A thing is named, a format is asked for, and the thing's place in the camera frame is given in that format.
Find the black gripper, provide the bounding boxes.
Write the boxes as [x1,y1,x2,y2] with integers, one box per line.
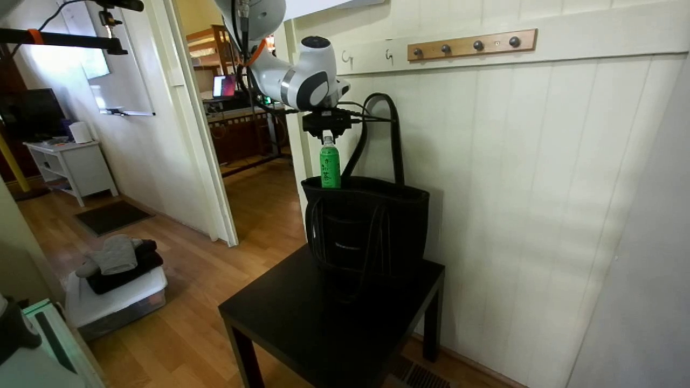
[301,108,353,137]

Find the green plastic bottle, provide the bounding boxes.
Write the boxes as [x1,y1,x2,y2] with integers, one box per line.
[319,129,340,190]

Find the black tote bag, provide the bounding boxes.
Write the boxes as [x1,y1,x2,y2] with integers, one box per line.
[301,93,428,287]

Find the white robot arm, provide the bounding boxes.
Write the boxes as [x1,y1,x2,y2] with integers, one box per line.
[213,0,353,137]

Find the dark wooden kitchen counter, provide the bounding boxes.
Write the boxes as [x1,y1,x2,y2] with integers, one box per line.
[206,108,287,164]

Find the wooden coat peg rack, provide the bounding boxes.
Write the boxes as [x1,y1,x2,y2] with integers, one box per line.
[408,27,539,63]

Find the black square side table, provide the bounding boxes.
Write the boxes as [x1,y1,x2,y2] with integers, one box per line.
[218,248,445,388]

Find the dark door mat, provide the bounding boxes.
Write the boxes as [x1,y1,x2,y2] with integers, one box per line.
[77,199,146,234]

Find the white side cabinet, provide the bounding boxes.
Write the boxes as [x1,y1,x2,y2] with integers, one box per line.
[25,141,118,205]

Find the folded grey and black clothes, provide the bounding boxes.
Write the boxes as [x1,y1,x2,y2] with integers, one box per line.
[75,234,163,295]

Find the black monitor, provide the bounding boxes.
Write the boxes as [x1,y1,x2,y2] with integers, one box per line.
[8,87,64,141]

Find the white low platform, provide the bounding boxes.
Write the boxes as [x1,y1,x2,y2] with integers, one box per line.
[64,266,167,340]

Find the white and green box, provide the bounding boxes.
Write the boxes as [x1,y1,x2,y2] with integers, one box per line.
[0,296,106,388]

